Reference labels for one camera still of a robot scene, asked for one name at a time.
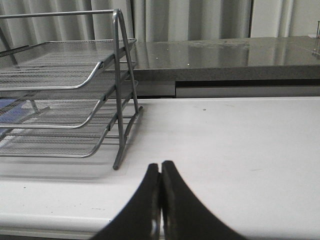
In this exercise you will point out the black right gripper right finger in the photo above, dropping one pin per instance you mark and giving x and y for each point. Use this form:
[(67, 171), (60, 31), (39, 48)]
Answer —
[(184, 215)]

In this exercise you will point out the mesh tray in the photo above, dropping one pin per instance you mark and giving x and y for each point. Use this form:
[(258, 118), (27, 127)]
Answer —
[(59, 143), (55, 65), (62, 109)]

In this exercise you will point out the grey stone counter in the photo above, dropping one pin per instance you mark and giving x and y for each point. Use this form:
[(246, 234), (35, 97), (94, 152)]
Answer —
[(260, 58)]

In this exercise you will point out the grey wire rack frame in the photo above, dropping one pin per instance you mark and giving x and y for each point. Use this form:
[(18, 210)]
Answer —
[(120, 75)]

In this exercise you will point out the blue plastic tray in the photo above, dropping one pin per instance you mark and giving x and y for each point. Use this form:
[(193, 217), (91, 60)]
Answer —
[(13, 111)]

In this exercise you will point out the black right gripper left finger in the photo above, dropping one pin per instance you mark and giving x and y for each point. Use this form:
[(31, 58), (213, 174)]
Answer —
[(140, 218)]

